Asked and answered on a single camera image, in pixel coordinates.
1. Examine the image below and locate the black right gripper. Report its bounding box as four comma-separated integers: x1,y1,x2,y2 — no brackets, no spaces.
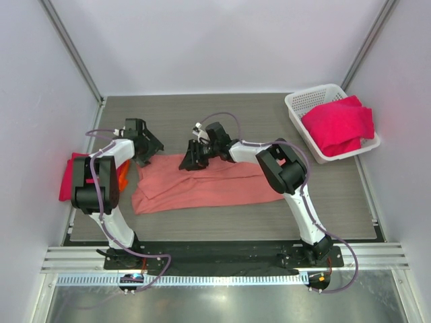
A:
179,139,219,173

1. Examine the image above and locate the salmon pink t-shirt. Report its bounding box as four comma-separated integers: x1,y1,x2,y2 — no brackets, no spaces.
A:
131,154,283,215

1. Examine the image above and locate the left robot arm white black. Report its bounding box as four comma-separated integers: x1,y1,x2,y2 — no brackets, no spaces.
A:
71,118,164,269

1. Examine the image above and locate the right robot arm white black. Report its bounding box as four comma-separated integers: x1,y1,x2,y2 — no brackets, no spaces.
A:
178,122,333,266

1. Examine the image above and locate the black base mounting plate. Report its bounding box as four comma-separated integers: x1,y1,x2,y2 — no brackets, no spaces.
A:
104,240,344,271

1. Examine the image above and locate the folded crimson t-shirt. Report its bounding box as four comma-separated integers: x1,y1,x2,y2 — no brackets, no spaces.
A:
59,153,87,202

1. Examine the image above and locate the white plastic laundry basket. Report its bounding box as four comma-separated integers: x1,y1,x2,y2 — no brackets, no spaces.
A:
285,83,380,164

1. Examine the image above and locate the crimson t-shirt in basket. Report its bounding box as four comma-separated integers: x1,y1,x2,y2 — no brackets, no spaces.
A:
302,96,374,157

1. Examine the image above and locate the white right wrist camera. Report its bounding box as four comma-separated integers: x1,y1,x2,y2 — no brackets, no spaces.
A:
192,122,210,145

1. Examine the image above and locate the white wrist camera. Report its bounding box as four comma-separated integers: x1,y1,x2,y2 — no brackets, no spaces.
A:
112,127,125,137
192,122,210,145

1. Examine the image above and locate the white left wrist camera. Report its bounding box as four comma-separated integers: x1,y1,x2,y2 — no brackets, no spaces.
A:
112,127,125,137

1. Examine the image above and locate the perforated aluminium rail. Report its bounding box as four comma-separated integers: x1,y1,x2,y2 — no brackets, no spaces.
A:
56,272,308,287

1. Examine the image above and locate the left aluminium frame post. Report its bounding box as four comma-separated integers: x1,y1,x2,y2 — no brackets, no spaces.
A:
38,0,104,105

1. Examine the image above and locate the aluminium frame post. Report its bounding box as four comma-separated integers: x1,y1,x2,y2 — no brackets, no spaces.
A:
38,0,104,105
340,0,399,92

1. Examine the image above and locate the right aluminium frame post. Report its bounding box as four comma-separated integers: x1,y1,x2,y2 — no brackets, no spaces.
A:
340,0,399,92

